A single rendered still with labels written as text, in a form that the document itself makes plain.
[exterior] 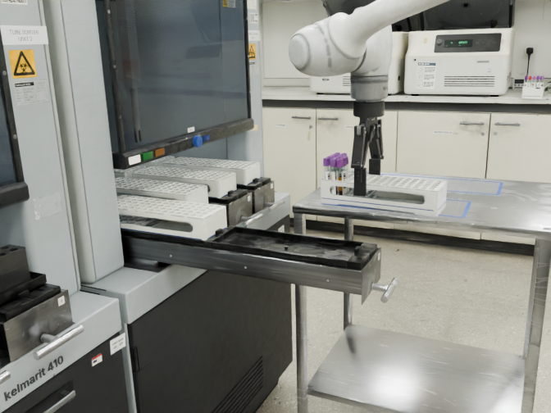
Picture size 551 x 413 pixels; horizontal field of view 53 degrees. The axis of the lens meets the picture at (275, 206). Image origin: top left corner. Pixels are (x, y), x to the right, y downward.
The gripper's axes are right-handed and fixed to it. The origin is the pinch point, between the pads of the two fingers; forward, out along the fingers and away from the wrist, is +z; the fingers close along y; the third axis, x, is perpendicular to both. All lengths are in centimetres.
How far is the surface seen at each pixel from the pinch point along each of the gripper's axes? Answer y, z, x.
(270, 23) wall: 249, -49, 164
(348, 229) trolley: 32.4, 24.9, 17.5
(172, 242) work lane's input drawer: -41, 7, 29
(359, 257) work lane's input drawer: -35.7, 5.7, -11.2
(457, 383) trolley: 14, 60, -23
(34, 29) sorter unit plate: -61, -38, 40
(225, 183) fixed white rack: -6.5, 2.3, 38.4
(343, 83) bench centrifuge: 191, -10, 83
